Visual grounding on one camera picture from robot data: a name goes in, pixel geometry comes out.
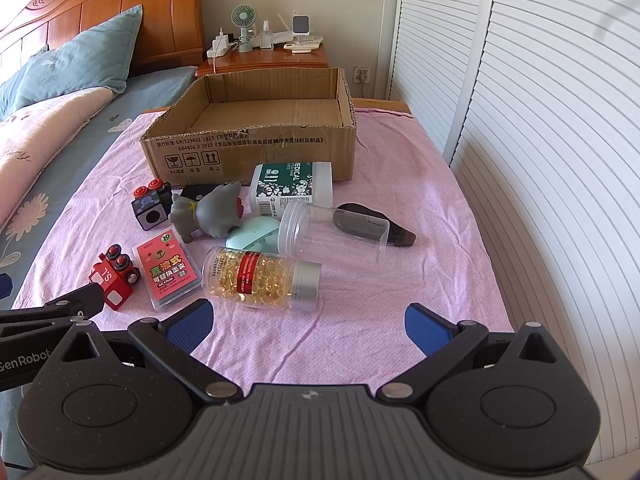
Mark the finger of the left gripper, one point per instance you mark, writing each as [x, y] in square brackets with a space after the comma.
[80, 304]

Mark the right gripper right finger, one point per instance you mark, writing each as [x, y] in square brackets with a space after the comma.
[449, 349]

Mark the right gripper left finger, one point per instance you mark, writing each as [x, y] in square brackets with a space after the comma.
[168, 345]

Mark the red toy train block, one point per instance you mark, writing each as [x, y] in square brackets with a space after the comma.
[116, 274]

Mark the red card pack case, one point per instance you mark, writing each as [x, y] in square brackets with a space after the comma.
[168, 270]

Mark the yellow capsule bottle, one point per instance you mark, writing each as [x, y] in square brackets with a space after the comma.
[261, 280]

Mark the black toy train block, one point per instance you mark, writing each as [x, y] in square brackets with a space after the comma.
[152, 203]

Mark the grey shark figure toy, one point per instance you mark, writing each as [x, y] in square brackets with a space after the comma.
[213, 209]

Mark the mint green oval case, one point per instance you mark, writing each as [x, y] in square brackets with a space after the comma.
[257, 234]

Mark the clear plastic jar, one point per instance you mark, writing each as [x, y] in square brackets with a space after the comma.
[333, 237]

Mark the pink table cloth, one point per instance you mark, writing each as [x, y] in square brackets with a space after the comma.
[356, 336]

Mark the dark grey computer mouse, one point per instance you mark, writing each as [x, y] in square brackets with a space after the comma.
[395, 227]

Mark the white green medical bottle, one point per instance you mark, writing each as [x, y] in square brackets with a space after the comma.
[276, 184]

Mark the blue bed sheet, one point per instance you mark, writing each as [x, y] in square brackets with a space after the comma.
[33, 220]

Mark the brown cardboard box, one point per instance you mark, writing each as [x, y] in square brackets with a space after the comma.
[225, 125]

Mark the blue pillow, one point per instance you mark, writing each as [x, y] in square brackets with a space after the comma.
[98, 57]

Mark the white louvered closet door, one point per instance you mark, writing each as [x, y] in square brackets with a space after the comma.
[534, 105]

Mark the wooden headboard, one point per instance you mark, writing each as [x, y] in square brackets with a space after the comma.
[171, 33]

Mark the white power strip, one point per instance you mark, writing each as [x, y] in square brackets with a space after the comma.
[221, 45]

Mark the wooden nightstand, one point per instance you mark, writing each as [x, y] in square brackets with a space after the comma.
[258, 59]

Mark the small spray bottle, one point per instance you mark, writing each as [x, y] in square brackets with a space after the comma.
[266, 36]

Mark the small green desk fan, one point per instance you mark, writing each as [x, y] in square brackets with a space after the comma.
[244, 17]

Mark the white wall socket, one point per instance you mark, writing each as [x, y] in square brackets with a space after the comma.
[361, 75]

